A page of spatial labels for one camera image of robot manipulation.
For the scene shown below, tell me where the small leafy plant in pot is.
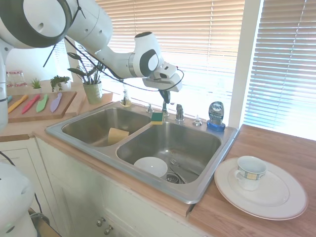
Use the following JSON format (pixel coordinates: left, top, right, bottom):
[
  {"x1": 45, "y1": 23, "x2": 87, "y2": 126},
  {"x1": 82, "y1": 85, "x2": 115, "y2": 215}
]
[{"x1": 49, "y1": 75, "x2": 72, "y2": 93}]

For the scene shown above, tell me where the red plastic knife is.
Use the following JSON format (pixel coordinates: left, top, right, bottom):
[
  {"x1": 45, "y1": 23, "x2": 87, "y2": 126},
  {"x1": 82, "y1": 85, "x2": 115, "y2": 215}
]
[{"x1": 21, "y1": 94, "x2": 41, "y2": 115}]

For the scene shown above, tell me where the chrome faucet fixture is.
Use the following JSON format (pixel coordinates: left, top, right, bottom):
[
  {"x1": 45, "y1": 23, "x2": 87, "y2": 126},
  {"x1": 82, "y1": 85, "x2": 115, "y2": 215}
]
[{"x1": 175, "y1": 103, "x2": 186, "y2": 122}]

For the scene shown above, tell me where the purple plastic knife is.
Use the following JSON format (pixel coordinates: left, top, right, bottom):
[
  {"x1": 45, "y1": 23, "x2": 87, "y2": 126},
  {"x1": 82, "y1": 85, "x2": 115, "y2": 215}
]
[{"x1": 49, "y1": 92, "x2": 63, "y2": 113}]

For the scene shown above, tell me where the clear glass flask bottle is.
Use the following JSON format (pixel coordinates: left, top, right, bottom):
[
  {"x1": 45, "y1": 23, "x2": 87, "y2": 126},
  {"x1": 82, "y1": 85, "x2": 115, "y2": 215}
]
[{"x1": 120, "y1": 83, "x2": 133, "y2": 108}]

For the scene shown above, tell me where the green and yellow sponge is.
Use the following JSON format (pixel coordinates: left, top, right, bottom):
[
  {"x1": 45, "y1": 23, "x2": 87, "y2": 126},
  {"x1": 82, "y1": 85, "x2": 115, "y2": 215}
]
[{"x1": 150, "y1": 112, "x2": 164, "y2": 126}]

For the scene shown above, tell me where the stainless steel double sink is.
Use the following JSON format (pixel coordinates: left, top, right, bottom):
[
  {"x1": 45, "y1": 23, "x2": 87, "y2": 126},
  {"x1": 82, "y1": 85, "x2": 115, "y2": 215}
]
[{"x1": 45, "y1": 100, "x2": 239, "y2": 205}]

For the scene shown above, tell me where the wooden cutting board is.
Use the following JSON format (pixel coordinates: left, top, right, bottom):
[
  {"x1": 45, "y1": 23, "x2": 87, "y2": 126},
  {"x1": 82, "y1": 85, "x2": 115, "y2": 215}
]
[{"x1": 7, "y1": 91, "x2": 78, "y2": 123}]

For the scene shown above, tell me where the silver table knife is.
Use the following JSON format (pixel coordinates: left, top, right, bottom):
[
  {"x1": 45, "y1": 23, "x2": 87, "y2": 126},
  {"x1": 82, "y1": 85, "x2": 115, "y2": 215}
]
[{"x1": 169, "y1": 164, "x2": 199, "y2": 177}]

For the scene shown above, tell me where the dark long-leaf plant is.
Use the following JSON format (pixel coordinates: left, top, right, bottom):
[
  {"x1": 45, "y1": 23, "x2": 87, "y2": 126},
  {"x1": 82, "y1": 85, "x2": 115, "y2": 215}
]
[{"x1": 67, "y1": 51, "x2": 105, "y2": 85}]

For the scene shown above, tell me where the green plastic knife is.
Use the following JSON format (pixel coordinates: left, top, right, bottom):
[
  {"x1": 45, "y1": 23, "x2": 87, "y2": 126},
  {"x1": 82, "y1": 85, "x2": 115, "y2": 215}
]
[{"x1": 36, "y1": 93, "x2": 49, "y2": 114}]

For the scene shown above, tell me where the open metal sink drain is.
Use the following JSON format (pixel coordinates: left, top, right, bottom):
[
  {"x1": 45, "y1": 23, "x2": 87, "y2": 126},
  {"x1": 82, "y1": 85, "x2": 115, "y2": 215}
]
[{"x1": 166, "y1": 173, "x2": 186, "y2": 185}]

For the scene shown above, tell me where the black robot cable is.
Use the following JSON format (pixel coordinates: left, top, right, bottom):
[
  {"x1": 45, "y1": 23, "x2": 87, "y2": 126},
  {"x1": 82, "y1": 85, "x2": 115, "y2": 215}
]
[{"x1": 43, "y1": 0, "x2": 185, "y2": 92}]

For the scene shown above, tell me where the narrow white window blind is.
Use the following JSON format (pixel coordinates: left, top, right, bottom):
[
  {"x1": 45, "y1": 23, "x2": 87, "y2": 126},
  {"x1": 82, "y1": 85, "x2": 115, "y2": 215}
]
[{"x1": 243, "y1": 0, "x2": 316, "y2": 136}]

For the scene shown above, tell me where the white cup with checked band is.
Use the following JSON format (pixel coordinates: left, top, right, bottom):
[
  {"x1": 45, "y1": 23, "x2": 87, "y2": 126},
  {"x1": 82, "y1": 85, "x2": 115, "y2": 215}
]
[{"x1": 233, "y1": 155, "x2": 268, "y2": 192}]

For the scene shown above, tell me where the small spiky succulent plant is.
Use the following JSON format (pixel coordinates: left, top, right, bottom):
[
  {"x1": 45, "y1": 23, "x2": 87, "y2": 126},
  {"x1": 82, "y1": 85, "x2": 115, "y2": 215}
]
[{"x1": 30, "y1": 78, "x2": 43, "y2": 95}]

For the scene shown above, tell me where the glass jar with red lid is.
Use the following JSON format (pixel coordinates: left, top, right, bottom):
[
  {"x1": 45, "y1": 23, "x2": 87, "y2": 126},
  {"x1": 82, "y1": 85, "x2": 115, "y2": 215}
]
[
  {"x1": 15, "y1": 70, "x2": 28, "y2": 88},
  {"x1": 5, "y1": 70, "x2": 17, "y2": 88}
]

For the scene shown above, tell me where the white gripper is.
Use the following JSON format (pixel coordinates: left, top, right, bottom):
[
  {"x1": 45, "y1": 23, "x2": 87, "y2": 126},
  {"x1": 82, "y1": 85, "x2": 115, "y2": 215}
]
[{"x1": 142, "y1": 72, "x2": 184, "y2": 104}]

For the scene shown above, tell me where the orange plastic knife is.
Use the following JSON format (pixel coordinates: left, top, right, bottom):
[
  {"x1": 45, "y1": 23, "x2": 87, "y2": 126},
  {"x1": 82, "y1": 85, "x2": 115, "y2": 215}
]
[{"x1": 7, "y1": 94, "x2": 29, "y2": 115}]

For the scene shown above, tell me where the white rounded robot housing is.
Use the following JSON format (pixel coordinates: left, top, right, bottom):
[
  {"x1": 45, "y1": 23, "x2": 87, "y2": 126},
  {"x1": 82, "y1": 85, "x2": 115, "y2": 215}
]
[{"x1": 0, "y1": 160, "x2": 38, "y2": 237}]

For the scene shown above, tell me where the white ceramic bowl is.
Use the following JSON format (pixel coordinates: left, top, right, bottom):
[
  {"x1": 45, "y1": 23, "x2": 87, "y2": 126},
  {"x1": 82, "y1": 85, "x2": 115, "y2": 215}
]
[{"x1": 133, "y1": 157, "x2": 169, "y2": 178}]

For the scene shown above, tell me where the blue Dawn dish soap bottle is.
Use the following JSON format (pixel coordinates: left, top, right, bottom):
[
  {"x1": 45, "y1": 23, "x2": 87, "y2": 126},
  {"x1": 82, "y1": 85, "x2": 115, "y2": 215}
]
[{"x1": 206, "y1": 101, "x2": 227, "y2": 132}]

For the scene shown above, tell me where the wide white window blind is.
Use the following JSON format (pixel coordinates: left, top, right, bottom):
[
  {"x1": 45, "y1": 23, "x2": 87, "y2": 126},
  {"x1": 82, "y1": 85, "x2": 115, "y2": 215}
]
[{"x1": 95, "y1": 0, "x2": 245, "y2": 118}]

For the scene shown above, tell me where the green patterned plant pot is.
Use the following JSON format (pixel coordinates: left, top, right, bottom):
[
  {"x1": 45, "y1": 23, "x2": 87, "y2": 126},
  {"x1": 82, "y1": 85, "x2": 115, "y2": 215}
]
[{"x1": 82, "y1": 81, "x2": 103, "y2": 105}]

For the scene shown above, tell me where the plain yellow sponge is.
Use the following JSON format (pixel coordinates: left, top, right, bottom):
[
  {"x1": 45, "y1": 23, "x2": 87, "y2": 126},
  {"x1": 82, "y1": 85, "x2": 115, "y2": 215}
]
[{"x1": 108, "y1": 127, "x2": 130, "y2": 147}]

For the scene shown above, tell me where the white kitchen cabinet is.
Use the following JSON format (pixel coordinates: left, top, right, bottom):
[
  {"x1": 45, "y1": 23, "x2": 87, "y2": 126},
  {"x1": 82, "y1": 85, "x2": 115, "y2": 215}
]
[{"x1": 0, "y1": 137, "x2": 200, "y2": 237}]

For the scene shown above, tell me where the large white dinner plate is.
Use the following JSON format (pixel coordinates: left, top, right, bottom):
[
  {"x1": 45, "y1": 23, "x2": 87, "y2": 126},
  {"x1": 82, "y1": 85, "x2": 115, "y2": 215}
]
[{"x1": 213, "y1": 157, "x2": 309, "y2": 221}]

